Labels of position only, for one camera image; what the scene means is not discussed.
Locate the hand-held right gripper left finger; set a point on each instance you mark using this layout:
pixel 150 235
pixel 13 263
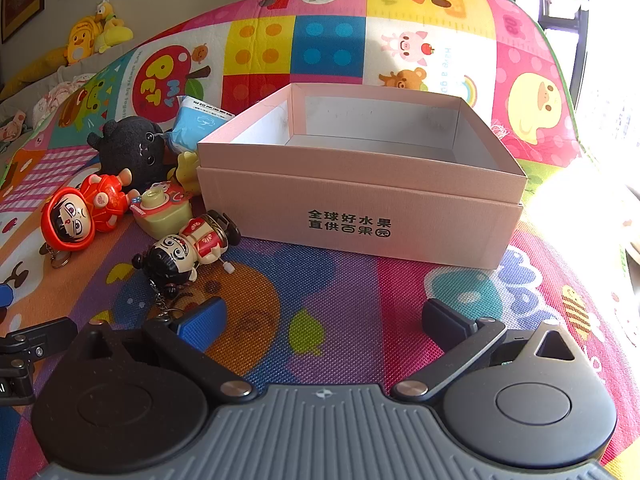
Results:
pixel 200 321

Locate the yellow duck plush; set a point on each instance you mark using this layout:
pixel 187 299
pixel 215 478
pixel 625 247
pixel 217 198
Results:
pixel 82 40

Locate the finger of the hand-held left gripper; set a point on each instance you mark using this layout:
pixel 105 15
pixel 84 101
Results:
pixel 40 337

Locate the colourful cartoon play mat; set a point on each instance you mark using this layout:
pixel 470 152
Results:
pixel 350 300

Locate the black-haired wind-up doll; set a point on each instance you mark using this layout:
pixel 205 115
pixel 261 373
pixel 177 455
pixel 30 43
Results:
pixel 200 237

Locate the blue tissue pack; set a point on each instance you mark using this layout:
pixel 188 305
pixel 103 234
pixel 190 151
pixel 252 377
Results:
pixel 197 122

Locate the black window frame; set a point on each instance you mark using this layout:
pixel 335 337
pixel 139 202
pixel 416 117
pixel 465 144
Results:
pixel 582 60

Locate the pink cardboard box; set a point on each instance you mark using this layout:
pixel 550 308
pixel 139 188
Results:
pixel 350 195

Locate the grey sofa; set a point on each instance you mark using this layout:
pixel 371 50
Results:
pixel 15 105

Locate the floral white cloth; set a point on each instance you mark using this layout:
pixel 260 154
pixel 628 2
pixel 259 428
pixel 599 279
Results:
pixel 60 97

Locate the red hooded doll figure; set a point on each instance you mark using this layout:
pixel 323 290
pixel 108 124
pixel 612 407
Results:
pixel 100 195

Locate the black plush toy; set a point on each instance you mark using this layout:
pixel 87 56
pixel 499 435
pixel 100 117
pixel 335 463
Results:
pixel 130 150

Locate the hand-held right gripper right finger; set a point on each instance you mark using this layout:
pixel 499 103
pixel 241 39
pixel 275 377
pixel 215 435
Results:
pixel 440 321

